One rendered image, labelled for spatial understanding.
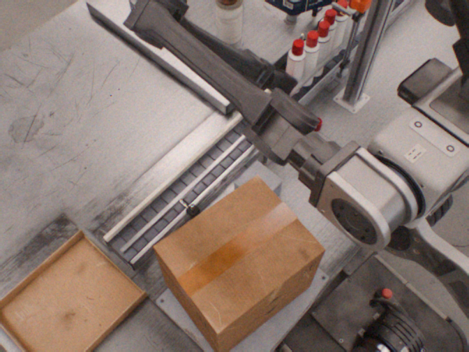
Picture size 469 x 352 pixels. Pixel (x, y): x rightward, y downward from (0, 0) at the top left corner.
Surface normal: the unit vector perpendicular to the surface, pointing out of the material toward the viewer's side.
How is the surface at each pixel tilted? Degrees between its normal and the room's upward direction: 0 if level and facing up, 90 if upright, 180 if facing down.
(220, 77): 39
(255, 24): 0
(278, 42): 0
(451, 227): 0
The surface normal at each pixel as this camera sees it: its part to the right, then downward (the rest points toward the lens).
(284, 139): -0.47, -0.02
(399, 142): -0.01, -0.49
